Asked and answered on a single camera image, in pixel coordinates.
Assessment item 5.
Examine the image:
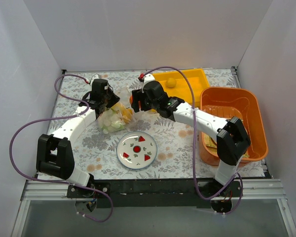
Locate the aluminium frame rail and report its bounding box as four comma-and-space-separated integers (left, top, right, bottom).
10, 66, 296, 237

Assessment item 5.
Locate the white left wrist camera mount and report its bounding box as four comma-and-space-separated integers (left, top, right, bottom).
87, 74, 102, 85

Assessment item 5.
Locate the yellow plastic tray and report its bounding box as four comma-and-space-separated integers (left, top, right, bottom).
152, 69, 210, 107

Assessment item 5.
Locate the wrinkled fake yellow lemon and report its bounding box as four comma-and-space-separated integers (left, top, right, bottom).
121, 108, 133, 123

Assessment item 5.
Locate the clear zip top bag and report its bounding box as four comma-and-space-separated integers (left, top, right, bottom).
97, 84, 144, 134

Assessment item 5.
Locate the orange plastic tub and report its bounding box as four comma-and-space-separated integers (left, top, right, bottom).
200, 87, 268, 167

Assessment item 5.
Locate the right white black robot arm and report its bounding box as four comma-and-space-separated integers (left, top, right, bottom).
131, 81, 251, 199

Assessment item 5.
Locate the floral pattern table mat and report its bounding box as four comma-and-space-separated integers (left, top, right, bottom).
37, 68, 266, 181

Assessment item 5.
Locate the smooth fake yellow lemon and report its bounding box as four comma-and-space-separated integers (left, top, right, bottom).
166, 78, 177, 88

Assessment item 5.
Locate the green bamboo placemat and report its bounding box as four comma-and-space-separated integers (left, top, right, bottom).
202, 117, 250, 158

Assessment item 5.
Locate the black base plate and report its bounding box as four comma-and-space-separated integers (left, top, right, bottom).
66, 178, 241, 208

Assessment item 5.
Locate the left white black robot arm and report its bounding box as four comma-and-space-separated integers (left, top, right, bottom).
36, 79, 120, 198

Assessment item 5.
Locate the watermelon pattern ceramic plate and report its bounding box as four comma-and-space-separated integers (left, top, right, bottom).
116, 131, 158, 170

